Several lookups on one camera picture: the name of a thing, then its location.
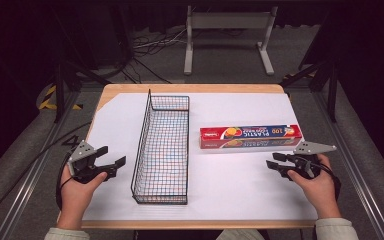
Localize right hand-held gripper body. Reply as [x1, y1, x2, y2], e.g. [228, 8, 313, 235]
[290, 140, 338, 179]

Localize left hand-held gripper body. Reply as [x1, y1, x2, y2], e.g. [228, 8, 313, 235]
[67, 139, 110, 185]

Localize person's left hand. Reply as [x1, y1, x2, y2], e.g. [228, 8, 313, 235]
[59, 164, 109, 219]

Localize person's right hand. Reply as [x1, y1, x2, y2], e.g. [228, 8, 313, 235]
[286, 153, 343, 220]

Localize red plastic wrap box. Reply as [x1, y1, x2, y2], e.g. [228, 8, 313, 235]
[198, 124, 304, 150]

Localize white paper sheet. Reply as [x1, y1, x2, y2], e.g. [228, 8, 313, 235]
[82, 92, 318, 222]

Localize yellow black hazard tape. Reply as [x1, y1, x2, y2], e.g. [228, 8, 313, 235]
[37, 84, 84, 111]

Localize black tripod stand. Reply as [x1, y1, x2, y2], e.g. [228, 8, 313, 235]
[279, 13, 341, 124]
[51, 6, 113, 124]

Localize person's light clothing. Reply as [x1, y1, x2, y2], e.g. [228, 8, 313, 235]
[215, 228, 266, 240]

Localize grey metal stand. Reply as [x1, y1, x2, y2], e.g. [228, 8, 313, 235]
[183, 4, 279, 77]

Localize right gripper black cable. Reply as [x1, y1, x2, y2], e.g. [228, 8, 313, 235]
[316, 160, 343, 202]

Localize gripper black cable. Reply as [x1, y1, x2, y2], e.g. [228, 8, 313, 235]
[316, 160, 343, 202]
[0, 121, 93, 231]

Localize aluminium floor rail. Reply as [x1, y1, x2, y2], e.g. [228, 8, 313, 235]
[0, 91, 83, 240]
[311, 90, 384, 240]

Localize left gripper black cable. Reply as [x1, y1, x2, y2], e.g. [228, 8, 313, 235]
[0, 121, 93, 231]

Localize black wire basket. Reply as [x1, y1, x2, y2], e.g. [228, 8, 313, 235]
[130, 88, 191, 206]

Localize bundle of floor cables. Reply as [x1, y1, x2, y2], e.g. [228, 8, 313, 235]
[119, 26, 189, 85]

